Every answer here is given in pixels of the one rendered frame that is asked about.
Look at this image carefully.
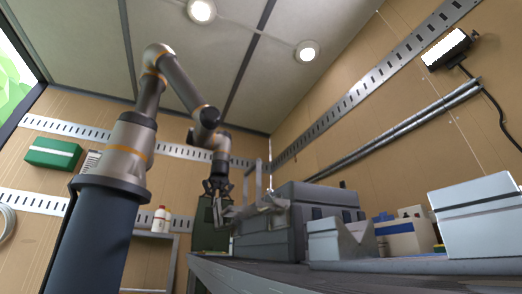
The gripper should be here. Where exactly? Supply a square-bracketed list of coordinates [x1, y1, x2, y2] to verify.
[201, 158, 236, 202]

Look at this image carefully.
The grey metal bracket stand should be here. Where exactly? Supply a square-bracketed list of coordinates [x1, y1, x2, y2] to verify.
[212, 157, 292, 230]

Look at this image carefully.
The dark green cabinet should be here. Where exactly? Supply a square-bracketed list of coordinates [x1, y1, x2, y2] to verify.
[190, 194, 235, 254]

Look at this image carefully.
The blue block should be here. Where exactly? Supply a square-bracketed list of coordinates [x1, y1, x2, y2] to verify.
[371, 211, 396, 224]

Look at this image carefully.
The black wall flood lamp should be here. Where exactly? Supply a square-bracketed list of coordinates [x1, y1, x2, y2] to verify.
[419, 26, 481, 75]

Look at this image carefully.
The white bottle red cap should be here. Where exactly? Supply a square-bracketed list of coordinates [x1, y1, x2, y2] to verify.
[151, 204, 168, 234]

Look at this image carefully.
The grey V-block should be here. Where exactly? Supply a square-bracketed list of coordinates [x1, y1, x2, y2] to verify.
[306, 215, 381, 263]

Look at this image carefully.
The black lamp cable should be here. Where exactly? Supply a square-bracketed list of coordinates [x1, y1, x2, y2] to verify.
[456, 62, 522, 155]

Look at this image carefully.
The window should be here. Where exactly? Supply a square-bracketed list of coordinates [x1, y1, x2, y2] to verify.
[0, 9, 49, 151]

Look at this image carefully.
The green wall box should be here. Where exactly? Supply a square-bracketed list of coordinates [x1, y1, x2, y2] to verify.
[22, 135, 84, 173]

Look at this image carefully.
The light grey metal box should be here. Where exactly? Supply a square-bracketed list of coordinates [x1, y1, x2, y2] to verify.
[426, 170, 522, 261]

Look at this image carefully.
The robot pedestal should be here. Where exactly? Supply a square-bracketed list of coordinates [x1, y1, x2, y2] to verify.
[42, 184, 142, 294]

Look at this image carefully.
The grey travel case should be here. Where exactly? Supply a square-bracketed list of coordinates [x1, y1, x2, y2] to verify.
[231, 180, 368, 264]

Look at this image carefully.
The grey shelf unit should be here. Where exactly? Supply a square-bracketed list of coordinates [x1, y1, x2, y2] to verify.
[119, 228, 181, 294]

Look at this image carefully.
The grey conduit pipe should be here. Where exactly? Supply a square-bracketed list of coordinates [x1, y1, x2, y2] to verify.
[309, 83, 485, 183]
[302, 76, 482, 183]

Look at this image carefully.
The beige box with blue stripe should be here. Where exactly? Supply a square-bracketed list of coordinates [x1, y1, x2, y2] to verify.
[373, 203, 440, 258]

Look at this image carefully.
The slotted steel wall rail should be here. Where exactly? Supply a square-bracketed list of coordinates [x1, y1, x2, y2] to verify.
[17, 112, 271, 173]
[0, 186, 196, 234]
[268, 0, 484, 175]

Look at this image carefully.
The round ceiling light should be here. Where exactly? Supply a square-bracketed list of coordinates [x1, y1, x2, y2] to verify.
[294, 39, 321, 65]
[186, 0, 219, 26]

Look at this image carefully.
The white cable coil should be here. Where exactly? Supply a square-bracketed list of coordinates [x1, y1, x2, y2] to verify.
[0, 202, 18, 247]

